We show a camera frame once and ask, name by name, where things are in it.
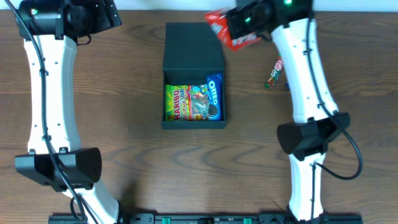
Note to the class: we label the green Haribo gummy bag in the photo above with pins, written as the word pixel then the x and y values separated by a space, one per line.
pixel 186 103

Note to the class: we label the dark green gift box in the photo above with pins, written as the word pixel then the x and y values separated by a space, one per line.
pixel 192 53

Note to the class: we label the blue Oreo cookie pack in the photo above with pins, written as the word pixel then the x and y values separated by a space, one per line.
pixel 215 96

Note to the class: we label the red Hacks candy bag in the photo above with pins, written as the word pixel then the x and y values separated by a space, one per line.
pixel 218 23

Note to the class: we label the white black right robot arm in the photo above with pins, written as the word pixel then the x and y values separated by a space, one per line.
pixel 292 27

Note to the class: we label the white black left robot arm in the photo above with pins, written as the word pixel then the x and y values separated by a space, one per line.
pixel 55 157

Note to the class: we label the green red candy bar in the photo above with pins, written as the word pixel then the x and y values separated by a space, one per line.
pixel 275 72

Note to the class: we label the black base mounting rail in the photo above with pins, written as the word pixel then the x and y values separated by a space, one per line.
pixel 262 218

